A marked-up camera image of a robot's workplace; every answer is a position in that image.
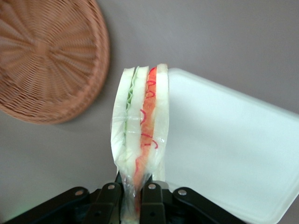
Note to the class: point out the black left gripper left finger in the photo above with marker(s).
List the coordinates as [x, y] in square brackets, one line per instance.
[102, 205]

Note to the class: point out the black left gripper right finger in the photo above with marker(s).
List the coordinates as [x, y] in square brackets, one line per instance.
[158, 205]

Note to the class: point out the triangle sandwich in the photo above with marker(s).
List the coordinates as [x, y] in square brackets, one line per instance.
[140, 121]

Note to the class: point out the cream plastic tray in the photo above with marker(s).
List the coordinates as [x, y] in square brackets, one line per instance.
[229, 144]

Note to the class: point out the round brown wicker basket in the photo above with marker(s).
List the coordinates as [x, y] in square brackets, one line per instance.
[46, 60]

